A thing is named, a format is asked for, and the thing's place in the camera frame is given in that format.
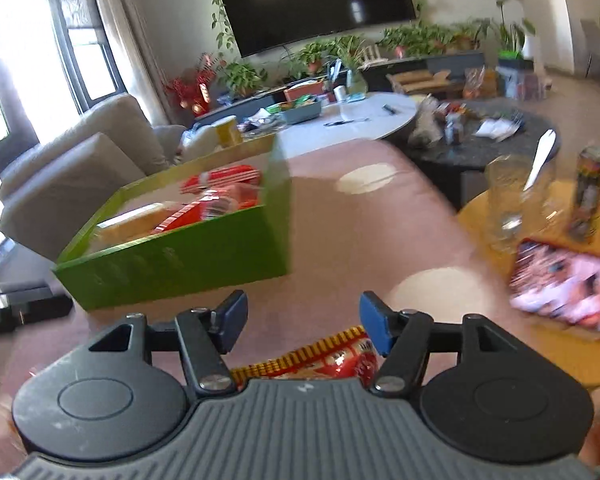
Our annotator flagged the green lidded bin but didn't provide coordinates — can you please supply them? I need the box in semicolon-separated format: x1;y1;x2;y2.
497;52;526;74

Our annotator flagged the open cardboard box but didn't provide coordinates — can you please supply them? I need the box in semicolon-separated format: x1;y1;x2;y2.
386;69;453;95

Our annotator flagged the white round coffee table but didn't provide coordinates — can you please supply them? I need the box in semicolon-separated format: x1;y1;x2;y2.
240;91;418;153

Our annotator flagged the plastic bag of oranges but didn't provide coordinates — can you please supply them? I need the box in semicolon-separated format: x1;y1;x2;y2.
462;67;499;99

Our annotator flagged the white cushion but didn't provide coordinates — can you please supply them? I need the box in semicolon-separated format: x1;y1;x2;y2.
180;124;217;162

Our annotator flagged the large dark framed window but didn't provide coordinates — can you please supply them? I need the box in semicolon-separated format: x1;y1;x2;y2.
0;0;46;161

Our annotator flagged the red yellow striped packet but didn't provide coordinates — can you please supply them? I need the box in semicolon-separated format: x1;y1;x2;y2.
229;326;381;392

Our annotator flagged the black wall television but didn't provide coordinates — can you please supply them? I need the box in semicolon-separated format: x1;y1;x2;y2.
211;0;418;59

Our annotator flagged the dark round table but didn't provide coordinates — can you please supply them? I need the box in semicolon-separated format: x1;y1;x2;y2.
405;97;563;211

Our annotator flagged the metal spoon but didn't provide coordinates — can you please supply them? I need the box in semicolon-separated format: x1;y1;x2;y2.
522;129;557;194

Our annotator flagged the red flower arrangement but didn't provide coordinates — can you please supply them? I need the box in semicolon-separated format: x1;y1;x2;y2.
164;52;226;113

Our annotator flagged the white paper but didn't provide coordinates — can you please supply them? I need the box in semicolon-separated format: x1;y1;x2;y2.
475;117;522;142

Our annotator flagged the grey dining chair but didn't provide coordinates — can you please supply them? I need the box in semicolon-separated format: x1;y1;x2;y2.
580;17;600;79

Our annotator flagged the drinking glass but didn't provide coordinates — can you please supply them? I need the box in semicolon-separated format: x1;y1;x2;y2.
485;155;556;254

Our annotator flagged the yellow canister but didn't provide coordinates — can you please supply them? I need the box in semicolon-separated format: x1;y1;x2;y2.
214;115;243;148

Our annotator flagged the spider plant in glass vase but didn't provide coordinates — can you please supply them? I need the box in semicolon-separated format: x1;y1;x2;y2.
330;35;376;96

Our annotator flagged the beige curtain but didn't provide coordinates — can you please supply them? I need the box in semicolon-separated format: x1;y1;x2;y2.
90;0;173;128

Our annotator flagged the row of potted plants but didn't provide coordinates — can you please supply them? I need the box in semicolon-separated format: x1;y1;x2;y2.
220;17;496;98

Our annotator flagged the blue tray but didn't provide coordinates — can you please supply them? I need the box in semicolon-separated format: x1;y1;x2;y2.
275;97;323;125

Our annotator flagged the colourful snack bag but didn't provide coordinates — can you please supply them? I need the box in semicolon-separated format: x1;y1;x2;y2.
509;239;600;337

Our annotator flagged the yellow round table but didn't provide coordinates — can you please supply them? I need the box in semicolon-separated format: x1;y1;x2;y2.
455;180;600;389

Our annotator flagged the green cardboard box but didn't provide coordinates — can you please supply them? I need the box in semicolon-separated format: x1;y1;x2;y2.
51;132;295;312

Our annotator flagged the orange storage box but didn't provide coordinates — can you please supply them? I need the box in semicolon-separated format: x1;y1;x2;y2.
283;84;326;103

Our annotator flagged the narrow dark framed window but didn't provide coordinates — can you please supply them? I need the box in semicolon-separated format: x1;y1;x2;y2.
42;0;122;107

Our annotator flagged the beige recliner sofa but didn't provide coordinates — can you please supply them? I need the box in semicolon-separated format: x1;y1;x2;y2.
0;92;188;263

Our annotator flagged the red snack packet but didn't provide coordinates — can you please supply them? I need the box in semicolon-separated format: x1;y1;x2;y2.
150;185;268;235

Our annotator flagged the clear storage box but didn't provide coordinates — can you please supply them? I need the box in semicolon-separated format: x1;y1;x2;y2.
500;67;549;102

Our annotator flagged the clear bread bag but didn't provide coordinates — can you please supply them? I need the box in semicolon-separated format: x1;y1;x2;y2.
95;201;181;248

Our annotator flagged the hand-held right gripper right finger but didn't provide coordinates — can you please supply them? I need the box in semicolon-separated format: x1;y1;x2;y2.
358;291;523;395

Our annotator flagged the dark drink can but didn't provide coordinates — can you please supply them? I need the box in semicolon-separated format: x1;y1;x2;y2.
567;144;600;242

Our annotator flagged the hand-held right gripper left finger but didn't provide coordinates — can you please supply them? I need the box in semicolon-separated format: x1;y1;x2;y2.
86;289;249;395

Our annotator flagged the tall leafy plant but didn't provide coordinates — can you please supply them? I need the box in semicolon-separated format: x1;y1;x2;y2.
492;0;538;57

